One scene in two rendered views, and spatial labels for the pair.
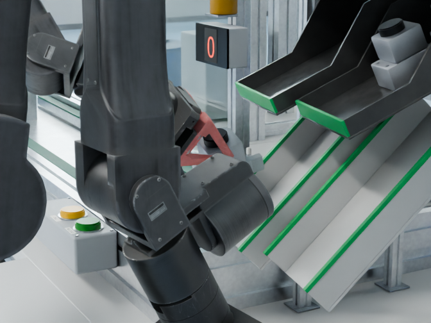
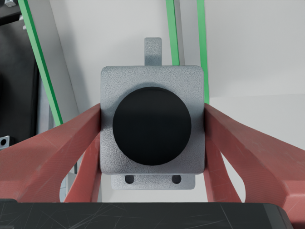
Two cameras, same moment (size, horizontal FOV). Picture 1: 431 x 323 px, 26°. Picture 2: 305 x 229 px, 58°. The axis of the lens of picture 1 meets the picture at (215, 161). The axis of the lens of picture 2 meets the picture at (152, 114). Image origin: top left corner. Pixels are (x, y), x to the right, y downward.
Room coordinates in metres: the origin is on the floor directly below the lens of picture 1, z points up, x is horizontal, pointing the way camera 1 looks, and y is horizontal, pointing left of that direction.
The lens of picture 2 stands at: (1.05, 0.02, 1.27)
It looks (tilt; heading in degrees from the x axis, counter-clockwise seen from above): 65 degrees down; 324
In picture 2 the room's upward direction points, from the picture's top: 36 degrees counter-clockwise
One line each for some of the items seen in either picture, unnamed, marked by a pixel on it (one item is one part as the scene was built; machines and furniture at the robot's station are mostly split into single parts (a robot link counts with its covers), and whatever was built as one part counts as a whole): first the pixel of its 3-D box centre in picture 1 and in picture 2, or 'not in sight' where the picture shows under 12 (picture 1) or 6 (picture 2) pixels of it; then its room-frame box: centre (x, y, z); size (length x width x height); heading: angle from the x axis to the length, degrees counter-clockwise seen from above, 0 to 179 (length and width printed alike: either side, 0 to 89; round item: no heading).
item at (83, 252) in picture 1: (73, 232); not in sight; (1.43, 0.23, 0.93); 0.21 x 0.07 x 0.06; 28
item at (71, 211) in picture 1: (72, 215); not in sight; (1.43, 0.23, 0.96); 0.04 x 0.04 x 0.02
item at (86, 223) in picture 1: (88, 227); not in sight; (1.37, 0.20, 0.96); 0.04 x 0.04 x 0.02
